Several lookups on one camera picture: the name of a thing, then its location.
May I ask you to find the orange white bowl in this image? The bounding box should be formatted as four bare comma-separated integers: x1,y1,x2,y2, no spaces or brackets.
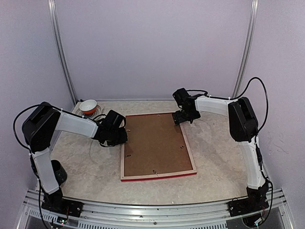
79,100,97,115

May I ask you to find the left aluminium post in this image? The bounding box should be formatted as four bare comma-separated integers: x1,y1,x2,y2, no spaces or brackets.
47,0,78,105

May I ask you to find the wooden red picture frame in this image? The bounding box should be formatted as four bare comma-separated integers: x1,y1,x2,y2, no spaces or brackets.
120,112,198,182

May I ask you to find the aluminium post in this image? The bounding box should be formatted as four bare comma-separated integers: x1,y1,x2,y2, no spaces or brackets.
233,0,259,97
47,0,78,105

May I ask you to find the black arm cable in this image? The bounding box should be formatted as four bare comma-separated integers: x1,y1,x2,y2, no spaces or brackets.
13,104,41,150
232,76,269,134

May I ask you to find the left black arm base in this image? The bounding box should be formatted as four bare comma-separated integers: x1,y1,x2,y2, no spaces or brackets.
41,188,83,218

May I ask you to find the grey round plate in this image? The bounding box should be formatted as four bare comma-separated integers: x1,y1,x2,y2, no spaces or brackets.
76,105,104,118

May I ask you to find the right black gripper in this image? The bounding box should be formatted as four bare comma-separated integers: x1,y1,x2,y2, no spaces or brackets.
172,108,201,125

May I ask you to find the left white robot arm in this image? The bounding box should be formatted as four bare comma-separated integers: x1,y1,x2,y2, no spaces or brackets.
22,102,128,212

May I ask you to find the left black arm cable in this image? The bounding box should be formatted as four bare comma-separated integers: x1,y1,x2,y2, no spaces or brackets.
13,104,41,150

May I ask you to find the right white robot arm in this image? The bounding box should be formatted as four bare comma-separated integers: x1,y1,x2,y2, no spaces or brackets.
173,88,265,189

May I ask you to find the black cylindrical cup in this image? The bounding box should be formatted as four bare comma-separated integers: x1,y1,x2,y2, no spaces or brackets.
51,160,67,186

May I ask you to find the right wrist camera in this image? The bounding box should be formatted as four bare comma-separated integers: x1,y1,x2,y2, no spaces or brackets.
173,88,190,107

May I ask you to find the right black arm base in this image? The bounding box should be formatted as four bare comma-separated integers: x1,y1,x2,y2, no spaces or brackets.
228,183,269,217

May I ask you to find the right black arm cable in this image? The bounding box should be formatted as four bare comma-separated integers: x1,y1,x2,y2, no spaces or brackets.
232,76,269,134

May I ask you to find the right aluminium post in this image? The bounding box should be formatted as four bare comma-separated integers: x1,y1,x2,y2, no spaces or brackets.
233,0,259,97

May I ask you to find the aluminium front rail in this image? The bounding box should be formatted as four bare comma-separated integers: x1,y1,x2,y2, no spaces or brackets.
14,189,295,229

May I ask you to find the brown cardboard backing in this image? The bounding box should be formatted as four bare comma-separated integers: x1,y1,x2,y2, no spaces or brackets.
124,114,193,177

